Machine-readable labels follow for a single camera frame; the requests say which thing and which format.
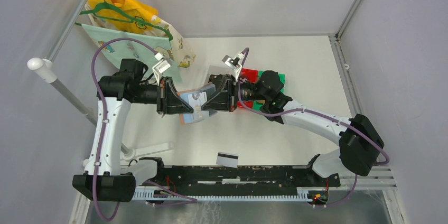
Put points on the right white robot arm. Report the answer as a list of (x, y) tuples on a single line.
[(359, 144)]

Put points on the light green patterned cloth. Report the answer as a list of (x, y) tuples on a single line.
[(117, 51)]

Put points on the cream patterned cloth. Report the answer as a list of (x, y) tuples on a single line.
[(180, 51)]

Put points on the red plastic bin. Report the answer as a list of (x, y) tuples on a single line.
[(252, 76)]

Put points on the green plastic bin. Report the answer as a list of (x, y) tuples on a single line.
[(259, 103)]

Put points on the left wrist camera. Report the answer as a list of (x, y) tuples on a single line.
[(161, 66)]

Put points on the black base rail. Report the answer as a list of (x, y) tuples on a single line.
[(241, 181)]

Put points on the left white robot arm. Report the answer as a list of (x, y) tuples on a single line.
[(104, 178)]

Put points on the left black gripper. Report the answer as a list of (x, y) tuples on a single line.
[(168, 100)]

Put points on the silver magnetic stripe card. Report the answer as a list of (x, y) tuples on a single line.
[(227, 159)]

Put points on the tan leather card holder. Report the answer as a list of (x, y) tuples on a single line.
[(209, 89)]

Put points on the yellow garment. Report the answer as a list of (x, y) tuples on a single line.
[(133, 8)]

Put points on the white plastic bin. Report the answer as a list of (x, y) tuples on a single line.
[(213, 72)]

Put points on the green clothes hanger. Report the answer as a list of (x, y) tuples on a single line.
[(128, 19)]

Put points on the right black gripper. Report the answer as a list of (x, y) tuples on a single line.
[(226, 100)]

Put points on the white cable duct strip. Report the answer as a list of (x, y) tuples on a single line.
[(149, 194)]

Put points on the white illustrated card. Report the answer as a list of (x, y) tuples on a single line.
[(195, 99)]

